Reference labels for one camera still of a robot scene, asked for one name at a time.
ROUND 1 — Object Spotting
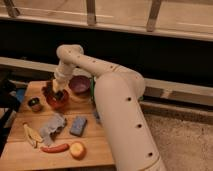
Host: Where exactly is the red sausage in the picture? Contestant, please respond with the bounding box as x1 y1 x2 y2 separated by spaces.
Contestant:
40 143 69 153

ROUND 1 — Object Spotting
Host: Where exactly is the purple bowl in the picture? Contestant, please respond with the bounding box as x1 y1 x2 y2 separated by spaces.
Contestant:
69 75 90 94

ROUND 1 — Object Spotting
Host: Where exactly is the blue translucent cup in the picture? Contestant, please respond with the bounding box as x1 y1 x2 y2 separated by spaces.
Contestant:
93 110 101 124

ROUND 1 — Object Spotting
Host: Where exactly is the black chair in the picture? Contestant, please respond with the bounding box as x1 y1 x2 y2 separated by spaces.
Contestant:
0 69 20 156

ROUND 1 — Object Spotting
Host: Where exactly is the dark grape bunch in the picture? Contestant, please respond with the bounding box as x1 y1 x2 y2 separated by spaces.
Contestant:
42 80 53 97

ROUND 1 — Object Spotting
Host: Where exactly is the green plastic tray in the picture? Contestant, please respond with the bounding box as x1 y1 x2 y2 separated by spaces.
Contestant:
90 77 95 103

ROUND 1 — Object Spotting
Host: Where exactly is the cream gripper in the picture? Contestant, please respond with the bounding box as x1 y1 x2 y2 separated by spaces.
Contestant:
52 63 75 93

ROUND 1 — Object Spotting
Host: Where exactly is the crumpled grey cloth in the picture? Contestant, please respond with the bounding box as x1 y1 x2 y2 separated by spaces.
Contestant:
39 113 67 146

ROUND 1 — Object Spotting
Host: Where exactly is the red yellow apple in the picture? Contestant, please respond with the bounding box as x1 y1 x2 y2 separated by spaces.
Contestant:
69 142 86 160

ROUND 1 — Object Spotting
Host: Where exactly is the small brown cup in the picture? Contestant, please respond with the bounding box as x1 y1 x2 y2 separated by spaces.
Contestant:
28 97 42 112

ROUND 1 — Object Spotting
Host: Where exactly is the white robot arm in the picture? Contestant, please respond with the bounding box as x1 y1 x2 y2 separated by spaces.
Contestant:
53 45 167 171

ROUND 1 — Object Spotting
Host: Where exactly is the blue sponge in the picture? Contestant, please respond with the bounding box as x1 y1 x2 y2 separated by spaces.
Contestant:
69 116 87 137

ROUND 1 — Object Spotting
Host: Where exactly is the red bowl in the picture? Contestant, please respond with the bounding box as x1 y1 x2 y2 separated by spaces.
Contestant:
46 90 69 110

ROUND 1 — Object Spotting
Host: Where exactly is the black eraser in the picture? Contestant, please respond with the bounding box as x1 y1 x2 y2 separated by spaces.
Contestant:
54 91 64 100

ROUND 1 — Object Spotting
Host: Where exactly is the blue object beside table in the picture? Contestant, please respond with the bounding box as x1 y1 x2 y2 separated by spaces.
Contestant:
15 88 26 102

